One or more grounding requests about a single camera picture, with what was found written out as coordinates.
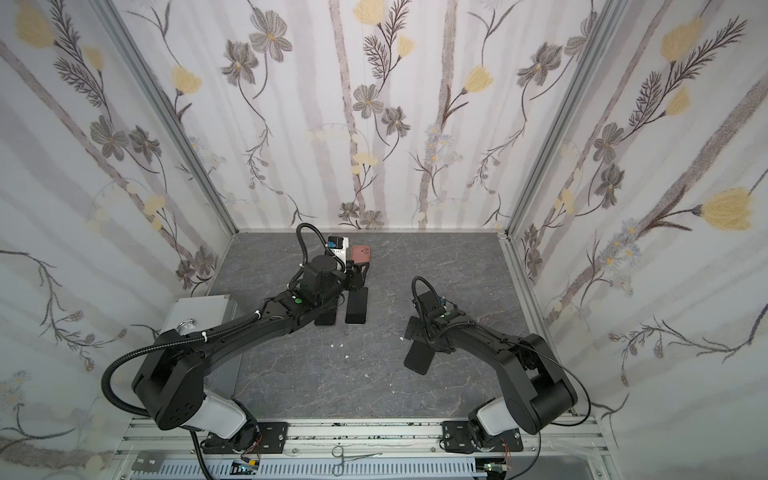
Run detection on silver metal case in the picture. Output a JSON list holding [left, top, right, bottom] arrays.
[[160, 294, 242, 398]]

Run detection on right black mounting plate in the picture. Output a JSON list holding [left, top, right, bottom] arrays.
[[440, 420, 524, 454]]

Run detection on pink phone case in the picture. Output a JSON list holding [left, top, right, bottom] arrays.
[[349, 245, 372, 265]]

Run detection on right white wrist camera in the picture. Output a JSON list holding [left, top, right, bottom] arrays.
[[430, 297, 462, 319]]

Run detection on metal scissors forceps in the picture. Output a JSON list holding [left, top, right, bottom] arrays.
[[331, 445, 380, 477]]

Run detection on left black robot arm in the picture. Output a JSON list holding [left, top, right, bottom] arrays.
[[101, 223, 371, 479]]

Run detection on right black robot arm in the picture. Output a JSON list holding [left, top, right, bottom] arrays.
[[404, 276, 587, 479]]

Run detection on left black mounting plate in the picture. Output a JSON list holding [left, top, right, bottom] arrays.
[[201, 420, 289, 455]]

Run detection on black phone face down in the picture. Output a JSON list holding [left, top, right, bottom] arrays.
[[404, 341, 435, 376]]

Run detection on white slotted cable duct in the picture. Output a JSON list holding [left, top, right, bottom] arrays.
[[128, 458, 499, 480]]

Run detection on black mounting plate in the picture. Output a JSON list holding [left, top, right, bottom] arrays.
[[201, 420, 289, 455], [440, 420, 524, 454]]

